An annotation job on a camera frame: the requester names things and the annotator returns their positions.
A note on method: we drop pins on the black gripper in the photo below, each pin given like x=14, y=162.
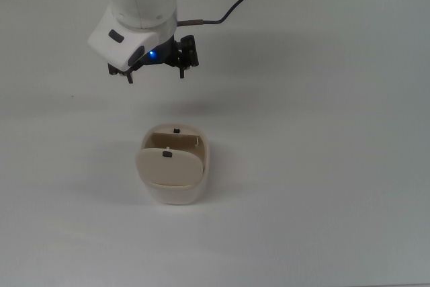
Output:
x=166, y=53

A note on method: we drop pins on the cream trash can lid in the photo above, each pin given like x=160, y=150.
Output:
x=168, y=169

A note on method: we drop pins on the small cream trash can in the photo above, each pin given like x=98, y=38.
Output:
x=181, y=196

